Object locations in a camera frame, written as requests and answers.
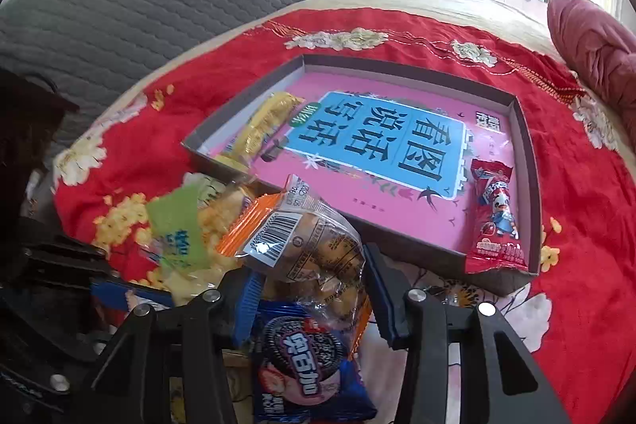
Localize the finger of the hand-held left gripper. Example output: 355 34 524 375
89 275 176 313
20 230 120 281

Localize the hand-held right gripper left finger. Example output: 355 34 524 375
74 267 264 424

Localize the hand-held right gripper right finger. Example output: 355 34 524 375
363 244 572 424

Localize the blue cookie packet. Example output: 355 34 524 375
248 300 378 422

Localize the clear orange-edged cake packet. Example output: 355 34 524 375
216 174 374 358

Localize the clear snack bag green label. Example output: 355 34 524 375
136 173 259 306

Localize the grey cardboard tray pink print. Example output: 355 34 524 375
180 54 542 298

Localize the dark furniture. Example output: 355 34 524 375
0 66 80 216

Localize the red snack packet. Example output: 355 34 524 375
464 158 528 275

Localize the yellow snack packet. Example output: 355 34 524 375
213 91 306 171

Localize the red floral blanket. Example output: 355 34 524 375
52 7 636 424

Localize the pink quilt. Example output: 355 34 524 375
547 0 636 147

